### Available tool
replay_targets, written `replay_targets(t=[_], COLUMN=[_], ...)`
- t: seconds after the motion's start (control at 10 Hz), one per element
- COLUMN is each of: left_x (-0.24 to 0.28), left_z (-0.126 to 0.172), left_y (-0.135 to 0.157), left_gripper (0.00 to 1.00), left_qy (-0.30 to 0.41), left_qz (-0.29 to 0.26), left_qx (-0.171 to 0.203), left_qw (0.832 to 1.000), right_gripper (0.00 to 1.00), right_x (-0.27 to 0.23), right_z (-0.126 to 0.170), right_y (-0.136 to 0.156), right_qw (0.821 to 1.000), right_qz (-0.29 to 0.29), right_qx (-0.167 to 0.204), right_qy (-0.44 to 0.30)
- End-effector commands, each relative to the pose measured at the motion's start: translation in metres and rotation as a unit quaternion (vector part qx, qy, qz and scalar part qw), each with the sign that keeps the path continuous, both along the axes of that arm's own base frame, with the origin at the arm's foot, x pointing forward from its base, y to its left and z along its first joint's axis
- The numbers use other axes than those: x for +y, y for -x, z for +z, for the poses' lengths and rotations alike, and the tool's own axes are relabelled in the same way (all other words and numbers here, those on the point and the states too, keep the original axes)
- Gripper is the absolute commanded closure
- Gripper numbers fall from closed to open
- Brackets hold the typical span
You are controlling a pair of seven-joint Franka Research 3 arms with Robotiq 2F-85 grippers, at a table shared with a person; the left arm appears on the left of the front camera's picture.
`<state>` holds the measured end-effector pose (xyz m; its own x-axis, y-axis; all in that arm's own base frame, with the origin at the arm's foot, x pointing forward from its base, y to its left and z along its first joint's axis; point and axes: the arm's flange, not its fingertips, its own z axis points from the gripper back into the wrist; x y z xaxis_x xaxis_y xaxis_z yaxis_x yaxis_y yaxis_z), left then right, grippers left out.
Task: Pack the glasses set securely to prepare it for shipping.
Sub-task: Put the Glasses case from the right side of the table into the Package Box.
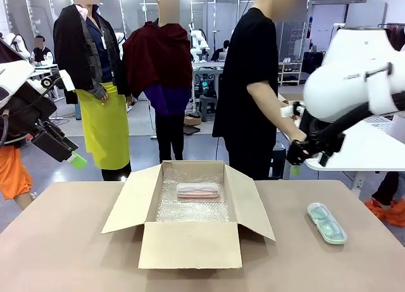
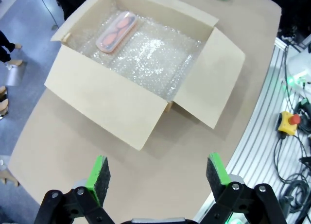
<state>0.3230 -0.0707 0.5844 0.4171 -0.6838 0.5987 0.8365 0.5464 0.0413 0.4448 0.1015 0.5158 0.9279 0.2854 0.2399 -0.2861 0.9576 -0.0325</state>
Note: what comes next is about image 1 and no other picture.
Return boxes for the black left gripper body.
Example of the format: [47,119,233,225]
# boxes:
[31,120,80,163]

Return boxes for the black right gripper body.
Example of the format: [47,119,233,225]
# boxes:
[306,132,346,168]

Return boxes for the person's bare right forearm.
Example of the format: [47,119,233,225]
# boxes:
[246,82,308,144]

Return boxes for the mint green glasses case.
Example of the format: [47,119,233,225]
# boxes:
[307,201,348,245]

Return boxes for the pink glasses case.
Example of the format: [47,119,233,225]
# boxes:
[175,182,221,201]

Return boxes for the open cardboard shipping box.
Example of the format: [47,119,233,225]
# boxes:
[101,160,277,270]

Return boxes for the white side table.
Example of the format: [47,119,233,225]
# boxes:
[304,113,405,173]

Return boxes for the mannequin with yellow apron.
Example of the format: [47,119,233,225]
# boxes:
[53,0,134,182]

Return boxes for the person in black t-shirt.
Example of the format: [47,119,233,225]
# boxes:
[211,0,313,181]

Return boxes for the white shoe rack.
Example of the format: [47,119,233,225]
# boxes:
[277,55,304,86]

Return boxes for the orange cloth on floor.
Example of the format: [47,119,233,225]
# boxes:
[364,198,405,228]

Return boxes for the seated person in background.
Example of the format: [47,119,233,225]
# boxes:
[30,35,55,66]

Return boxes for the grey plastic stool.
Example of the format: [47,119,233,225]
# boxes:
[198,94,218,122]

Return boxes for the small cardboard box on floor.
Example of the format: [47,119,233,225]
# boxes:
[184,113,203,127]

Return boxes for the clear bubble wrap sheet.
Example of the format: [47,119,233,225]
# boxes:
[155,174,230,224]

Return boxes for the mannequin with maroon shawl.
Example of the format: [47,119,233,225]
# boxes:
[121,0,194,165]

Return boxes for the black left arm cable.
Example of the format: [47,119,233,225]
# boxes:
[0,107,11,148]

